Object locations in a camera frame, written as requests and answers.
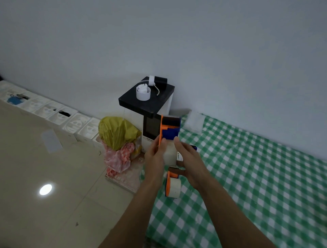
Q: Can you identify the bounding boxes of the person's left forearm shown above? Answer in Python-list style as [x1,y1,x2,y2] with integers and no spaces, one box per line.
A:
[98,179,167,248]

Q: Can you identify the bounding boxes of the person's right hand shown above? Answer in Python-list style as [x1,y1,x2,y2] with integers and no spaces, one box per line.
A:
[168,136,213,192]

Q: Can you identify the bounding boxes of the green checkered tablecloth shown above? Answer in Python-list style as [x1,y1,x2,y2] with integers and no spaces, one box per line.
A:
[145,113,327,248]

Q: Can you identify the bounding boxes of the beige tape roll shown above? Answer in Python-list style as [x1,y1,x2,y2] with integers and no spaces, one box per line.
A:
[169,177,181,199]

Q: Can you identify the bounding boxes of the white cabinet with black top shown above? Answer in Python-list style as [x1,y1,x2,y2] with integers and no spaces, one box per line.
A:
[118,76,175,154]

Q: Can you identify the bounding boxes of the yellow plastic bag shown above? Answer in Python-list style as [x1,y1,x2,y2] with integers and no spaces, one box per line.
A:
[98,116,142,151]

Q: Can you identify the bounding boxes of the blue object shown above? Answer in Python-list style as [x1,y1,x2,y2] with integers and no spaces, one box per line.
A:
[7,94,30,105]

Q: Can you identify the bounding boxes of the person's right forearm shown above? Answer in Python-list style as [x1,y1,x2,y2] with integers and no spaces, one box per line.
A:
[198,179,278,248]

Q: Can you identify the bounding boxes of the pink plastic bag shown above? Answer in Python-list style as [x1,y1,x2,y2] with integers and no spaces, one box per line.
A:
[103,142,136,177]

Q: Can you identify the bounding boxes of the white foam pad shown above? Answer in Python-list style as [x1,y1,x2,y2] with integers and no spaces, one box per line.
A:
[183,110,205,133]

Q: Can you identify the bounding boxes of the row of white boxes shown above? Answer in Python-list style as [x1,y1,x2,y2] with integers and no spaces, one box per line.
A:
[0,80,107,151]

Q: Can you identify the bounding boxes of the black label printer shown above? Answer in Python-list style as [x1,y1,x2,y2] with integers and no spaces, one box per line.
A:
[148,75,168,96]

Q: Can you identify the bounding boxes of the person's left hand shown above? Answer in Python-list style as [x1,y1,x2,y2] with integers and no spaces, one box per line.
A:
[144,139,168,188]

